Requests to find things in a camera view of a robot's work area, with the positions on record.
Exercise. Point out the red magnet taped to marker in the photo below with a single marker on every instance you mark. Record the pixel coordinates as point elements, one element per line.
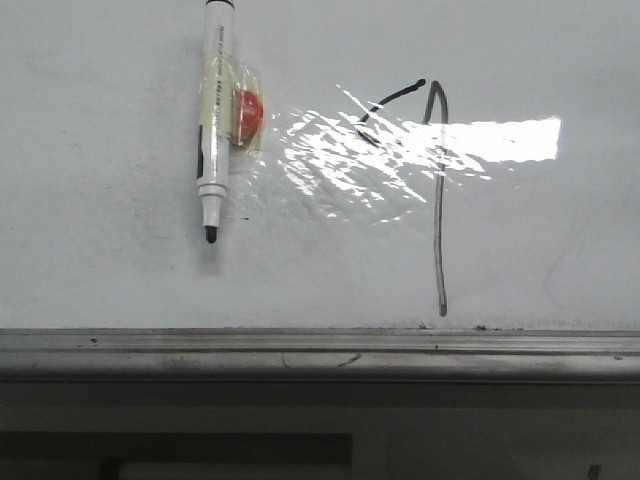
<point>247,108</point>

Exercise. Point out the white whiteboard marker pen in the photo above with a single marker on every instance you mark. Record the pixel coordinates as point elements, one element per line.
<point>215,114</point>

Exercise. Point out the white whiteboard surface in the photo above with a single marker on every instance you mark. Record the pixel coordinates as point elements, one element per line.
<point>424,164</point>

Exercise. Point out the aluminium whiteboard frame rail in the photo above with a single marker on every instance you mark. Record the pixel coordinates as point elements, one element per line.
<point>315,355</point>

